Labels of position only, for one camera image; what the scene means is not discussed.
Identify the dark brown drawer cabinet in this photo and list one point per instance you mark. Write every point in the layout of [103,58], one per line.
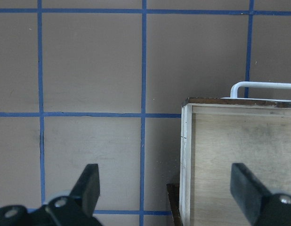
[173,195]

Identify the open wooden drawer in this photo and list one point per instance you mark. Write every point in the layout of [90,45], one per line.
[217,132]

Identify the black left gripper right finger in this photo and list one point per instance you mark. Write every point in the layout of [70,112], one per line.
[260,206]

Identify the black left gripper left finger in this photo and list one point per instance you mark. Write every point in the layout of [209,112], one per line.
[74,209]

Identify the white metal drawer handle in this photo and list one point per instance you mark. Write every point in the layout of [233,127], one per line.
[257,85]

